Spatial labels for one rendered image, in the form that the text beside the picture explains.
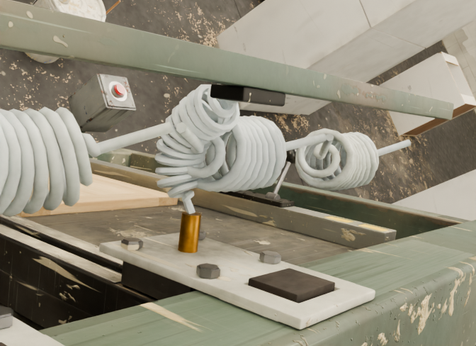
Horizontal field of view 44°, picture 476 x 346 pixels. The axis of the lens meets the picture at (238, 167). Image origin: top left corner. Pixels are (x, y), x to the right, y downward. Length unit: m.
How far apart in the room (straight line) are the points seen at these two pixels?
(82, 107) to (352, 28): 2.05
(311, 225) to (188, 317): 0.78
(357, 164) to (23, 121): 0.38
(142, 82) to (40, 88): 0.71
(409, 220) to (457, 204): 3.55
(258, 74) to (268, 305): 0.15
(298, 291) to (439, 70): 5.80
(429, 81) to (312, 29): 2.67
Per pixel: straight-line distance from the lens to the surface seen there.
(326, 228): 1.10
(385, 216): 1.31
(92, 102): 1.87
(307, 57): 3.69
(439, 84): 6.14
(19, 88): 2.93
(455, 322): 0.61
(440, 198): 4.87
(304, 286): 0.40
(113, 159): 1.78
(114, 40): 0.31
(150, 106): 3.40
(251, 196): 1.19
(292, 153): 1.21
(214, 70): 0.36
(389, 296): 0.46
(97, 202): 1.13
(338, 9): 3.64
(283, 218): 1.15
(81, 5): 2.92
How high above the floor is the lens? 2.15
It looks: 35 degrees down
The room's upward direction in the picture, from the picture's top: 61 degrees clockwise
